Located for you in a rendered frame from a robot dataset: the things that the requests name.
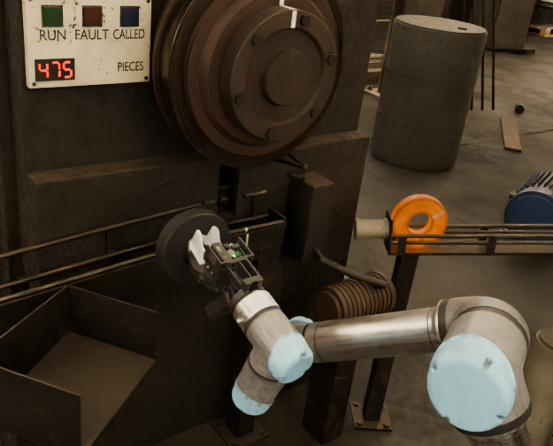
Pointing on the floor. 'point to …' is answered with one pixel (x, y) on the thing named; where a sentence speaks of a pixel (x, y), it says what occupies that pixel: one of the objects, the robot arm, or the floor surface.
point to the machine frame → (147, 204)
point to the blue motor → (541, 203)
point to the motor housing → (350, 305)
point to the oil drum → (426, 91)
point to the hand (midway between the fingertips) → (195, 238)
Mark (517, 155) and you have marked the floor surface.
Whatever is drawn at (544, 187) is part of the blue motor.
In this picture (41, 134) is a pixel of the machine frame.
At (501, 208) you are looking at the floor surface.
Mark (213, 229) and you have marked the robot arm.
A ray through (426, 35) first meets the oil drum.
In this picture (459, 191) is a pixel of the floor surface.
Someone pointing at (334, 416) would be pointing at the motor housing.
